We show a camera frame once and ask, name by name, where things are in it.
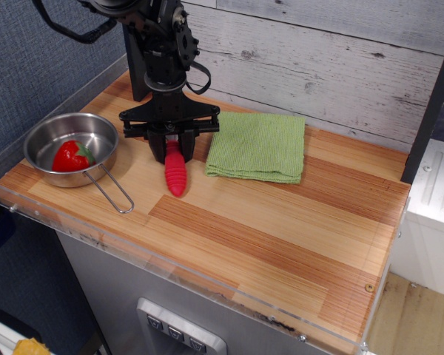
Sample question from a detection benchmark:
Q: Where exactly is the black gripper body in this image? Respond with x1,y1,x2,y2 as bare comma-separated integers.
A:
119,92,220,143

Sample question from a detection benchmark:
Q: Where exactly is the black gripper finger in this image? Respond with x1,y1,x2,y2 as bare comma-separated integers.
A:
178,131,196,162
147,132,167,164

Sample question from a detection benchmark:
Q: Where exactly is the red-handled metal fork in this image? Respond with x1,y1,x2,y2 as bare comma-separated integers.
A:
164,136,187,197

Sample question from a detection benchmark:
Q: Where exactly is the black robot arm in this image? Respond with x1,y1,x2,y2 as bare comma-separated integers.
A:
89,1,221,163

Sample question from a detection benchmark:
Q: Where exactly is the small steel saucepan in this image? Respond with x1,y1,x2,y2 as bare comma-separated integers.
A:
24,112,135,214

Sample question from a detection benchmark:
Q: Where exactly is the folded green cloth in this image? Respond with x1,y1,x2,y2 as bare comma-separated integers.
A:
205,112,306,184

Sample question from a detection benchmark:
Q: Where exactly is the red toy strawberry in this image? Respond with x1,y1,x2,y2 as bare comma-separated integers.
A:
52,140,96,172

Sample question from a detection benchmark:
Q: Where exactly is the clear acrylic table guard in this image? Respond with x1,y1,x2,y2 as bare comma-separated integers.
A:
0,55,411,355

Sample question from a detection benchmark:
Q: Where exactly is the silver dispenser button panel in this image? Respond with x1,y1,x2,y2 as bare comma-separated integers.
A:
136,297,227,354

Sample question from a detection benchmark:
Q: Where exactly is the yellow and black object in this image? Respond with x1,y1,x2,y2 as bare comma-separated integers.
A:
0,338,52,355

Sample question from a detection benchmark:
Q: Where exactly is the white cabinet with metal top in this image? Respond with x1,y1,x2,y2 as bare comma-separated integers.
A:
390,140,444,294

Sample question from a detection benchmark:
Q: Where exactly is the black left frame post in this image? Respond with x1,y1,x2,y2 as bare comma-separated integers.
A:
123,25,151,102

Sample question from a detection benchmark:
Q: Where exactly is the black frame post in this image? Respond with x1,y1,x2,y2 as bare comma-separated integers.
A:
400,59,444,184
123,25,151,102

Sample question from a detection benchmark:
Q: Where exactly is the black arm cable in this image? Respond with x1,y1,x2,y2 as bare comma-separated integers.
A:
31,0,212,96

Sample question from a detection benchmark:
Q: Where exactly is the black right frame post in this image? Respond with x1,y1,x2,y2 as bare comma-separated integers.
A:
400,59,444,184

